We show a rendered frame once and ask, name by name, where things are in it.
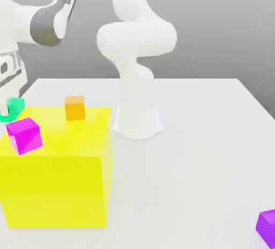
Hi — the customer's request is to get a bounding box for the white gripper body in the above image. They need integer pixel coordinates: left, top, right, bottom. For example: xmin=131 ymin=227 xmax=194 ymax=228
xmin=0 ymin=68 xmax=29 ymax=104

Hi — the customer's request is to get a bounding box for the small purple cube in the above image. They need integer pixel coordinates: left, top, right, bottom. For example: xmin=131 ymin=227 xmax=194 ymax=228
xmin=255 ymin=209 xmax=275 ymax=249

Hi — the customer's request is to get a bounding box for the large yellow box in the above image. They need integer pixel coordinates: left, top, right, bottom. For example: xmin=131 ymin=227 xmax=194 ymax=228
xmin=0 ymin=106 xmax=114 ymax=229

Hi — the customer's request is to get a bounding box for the small magenta cube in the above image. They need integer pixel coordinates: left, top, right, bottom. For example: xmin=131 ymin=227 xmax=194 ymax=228
xmin=5 ymin=116 xmax=44 ymax=156

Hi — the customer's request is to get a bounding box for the small green cube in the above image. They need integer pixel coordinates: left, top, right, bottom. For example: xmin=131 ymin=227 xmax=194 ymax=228
xmin=0 ymin=97 xmax=26 ymax=123

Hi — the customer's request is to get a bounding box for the small orange cube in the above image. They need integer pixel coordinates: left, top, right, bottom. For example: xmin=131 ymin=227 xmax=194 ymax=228
xmin=64 ymin=94 xmax=86 ymax=122

